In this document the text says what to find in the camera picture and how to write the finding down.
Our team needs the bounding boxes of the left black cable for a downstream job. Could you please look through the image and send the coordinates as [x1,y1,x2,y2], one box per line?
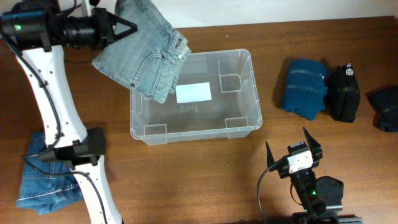
[0,18,109,224]

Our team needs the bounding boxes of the black cable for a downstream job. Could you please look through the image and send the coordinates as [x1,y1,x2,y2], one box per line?
[0,18,109,224]
[256,161,285,224]

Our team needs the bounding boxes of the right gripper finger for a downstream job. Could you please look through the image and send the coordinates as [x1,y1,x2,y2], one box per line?
[303,127,322,150]
[266,141,275,169]

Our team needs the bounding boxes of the teal blue garment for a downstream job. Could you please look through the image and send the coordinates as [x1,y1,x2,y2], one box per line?
[281,59,328,121]

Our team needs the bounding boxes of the clear plastic storage container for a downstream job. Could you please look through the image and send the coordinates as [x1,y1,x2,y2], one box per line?
[130,49,262,145]

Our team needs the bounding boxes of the light blue jeans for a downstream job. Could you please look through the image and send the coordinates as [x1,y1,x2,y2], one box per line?
[92,0,191,103]

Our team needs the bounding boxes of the black garment with logo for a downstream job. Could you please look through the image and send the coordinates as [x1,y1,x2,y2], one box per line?
[326,63,361,123]

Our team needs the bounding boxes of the dark blue jeans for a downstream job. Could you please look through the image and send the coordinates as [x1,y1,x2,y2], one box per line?
[16,132,84,215]

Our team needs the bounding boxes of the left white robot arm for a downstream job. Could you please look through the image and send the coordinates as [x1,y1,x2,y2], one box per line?
[1,1,137,224]

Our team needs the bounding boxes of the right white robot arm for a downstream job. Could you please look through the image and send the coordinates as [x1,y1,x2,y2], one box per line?
[256,128,363,224]

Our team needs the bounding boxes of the dark navy folded garment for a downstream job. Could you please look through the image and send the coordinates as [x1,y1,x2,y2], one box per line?
[368,85,397,133]

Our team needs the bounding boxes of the right black cable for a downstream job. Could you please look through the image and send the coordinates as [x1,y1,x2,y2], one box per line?
[256,161,285,224]

